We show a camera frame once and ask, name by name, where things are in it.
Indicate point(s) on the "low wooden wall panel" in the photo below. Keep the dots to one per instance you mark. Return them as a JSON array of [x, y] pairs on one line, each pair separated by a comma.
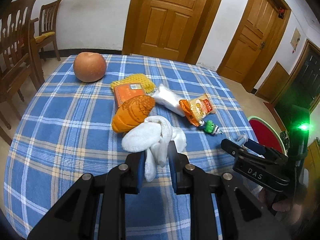
[[272, 82]]

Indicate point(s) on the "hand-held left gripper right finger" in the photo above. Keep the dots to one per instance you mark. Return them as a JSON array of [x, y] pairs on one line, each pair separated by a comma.
[[174, 180]]

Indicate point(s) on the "large wooden chair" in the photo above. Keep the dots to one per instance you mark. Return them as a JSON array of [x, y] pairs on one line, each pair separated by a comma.
[[15, 55]]

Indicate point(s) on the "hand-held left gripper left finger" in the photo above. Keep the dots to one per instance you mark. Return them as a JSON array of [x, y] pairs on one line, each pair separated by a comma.
[[141, 170]]

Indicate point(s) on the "yellow orange snack packet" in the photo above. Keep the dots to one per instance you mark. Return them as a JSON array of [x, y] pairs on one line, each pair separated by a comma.
[[200, 107]]

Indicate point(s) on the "yellow seat cushion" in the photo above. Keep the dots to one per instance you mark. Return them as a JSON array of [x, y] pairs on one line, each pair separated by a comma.
[[45, 37]]

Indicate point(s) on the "dark entrance door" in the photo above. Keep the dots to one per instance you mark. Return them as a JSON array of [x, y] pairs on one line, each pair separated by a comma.
[[307, 75]]

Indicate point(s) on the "blue plaid tablecloth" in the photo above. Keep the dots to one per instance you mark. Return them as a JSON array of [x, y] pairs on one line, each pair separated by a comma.
[[75, 142]]

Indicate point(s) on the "framed wall notice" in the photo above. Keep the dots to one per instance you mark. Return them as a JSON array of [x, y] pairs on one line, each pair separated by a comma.
[[295, 37]]

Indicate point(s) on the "white foam fruit net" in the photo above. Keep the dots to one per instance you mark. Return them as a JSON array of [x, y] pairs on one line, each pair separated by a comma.
[[150, 135]]

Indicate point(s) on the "wooden cabinet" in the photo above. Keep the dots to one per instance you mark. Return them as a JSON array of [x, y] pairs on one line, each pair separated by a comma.
[[313, 155]]

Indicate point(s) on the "pale blue plastic piece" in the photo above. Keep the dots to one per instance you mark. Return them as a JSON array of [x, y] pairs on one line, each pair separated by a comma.
[[241, 139]]

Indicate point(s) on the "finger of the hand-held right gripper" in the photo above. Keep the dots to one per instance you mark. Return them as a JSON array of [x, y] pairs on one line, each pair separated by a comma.
[[256, 147], [250, 171]]

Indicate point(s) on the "small green toy figure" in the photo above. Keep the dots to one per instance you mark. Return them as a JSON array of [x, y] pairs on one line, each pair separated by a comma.
[[210, 127]]

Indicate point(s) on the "wooden panel door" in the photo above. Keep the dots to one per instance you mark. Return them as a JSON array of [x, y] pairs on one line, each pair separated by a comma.
[[170, 17]]

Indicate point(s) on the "person's right hand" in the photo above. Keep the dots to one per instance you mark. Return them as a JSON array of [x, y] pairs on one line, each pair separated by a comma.
[[282, 206]]

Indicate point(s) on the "clear plastic bag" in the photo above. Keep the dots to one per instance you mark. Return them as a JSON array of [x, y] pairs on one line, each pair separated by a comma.
[[167, 98]]

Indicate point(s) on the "wooden door with brass latch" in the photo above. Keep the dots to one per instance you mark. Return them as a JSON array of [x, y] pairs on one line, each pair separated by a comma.
[[252, 30]]

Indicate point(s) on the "small orange cardboard box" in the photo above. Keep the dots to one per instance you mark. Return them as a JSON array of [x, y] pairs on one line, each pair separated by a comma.
[[127, 93]]

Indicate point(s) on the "red door frame ornament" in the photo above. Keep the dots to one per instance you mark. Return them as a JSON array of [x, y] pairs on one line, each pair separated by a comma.
[[281, 13]]

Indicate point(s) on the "yellow foam fruit net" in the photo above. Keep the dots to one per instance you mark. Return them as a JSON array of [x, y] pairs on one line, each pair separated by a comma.
[[140, 80]]

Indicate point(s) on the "orange-brown apple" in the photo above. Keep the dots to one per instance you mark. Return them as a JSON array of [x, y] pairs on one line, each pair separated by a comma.
[[90, 67]]

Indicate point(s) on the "wooden chair with cushion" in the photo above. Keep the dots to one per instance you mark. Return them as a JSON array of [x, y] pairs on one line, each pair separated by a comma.
[[48, 17]]

